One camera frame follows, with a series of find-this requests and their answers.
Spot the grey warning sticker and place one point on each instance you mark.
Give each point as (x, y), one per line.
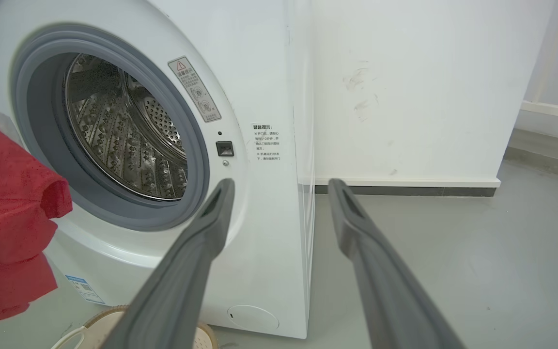
(194, 89)

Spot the blue energy label sticker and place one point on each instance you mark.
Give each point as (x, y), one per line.
(84, 289)

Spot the cream perforated laundry basket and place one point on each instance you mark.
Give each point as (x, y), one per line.
(97, 325)

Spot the round drain filter cover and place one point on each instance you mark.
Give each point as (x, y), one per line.
(253, 318)

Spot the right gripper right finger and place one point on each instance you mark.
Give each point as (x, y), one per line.
(385, 291)

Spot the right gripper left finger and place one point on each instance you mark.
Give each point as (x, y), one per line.
(177, 281)

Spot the black door latch socket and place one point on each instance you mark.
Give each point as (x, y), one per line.
(224, 148)

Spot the grey rubber door gasket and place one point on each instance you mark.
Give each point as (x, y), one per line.
(37, 121)

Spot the stainless steel washing machine drum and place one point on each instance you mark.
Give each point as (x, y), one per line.
(114, 135)

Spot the small printed text label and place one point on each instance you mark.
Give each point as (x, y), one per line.
(266, 143)

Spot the red and white garment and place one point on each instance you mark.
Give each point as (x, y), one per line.
(7, 203)

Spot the white front-load washing machine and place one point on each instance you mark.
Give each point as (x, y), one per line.
(259, 72)

